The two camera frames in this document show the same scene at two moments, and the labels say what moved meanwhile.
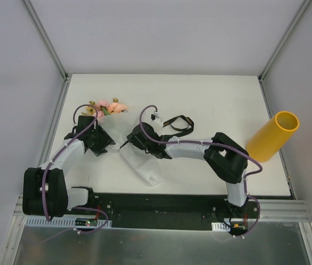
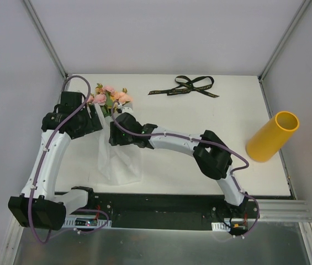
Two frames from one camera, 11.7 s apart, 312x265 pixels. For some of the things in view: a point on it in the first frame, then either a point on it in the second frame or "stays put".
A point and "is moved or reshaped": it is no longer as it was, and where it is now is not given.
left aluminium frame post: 40,28 stays put
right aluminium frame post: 284,40 stays put
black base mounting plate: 172,211 stays put
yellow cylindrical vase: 270,138 stays put
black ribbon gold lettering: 186,130 → 184,84
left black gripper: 104,141 → 95,116
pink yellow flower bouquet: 104,108 is moved or reshaped
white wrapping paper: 117,125 → 120,165
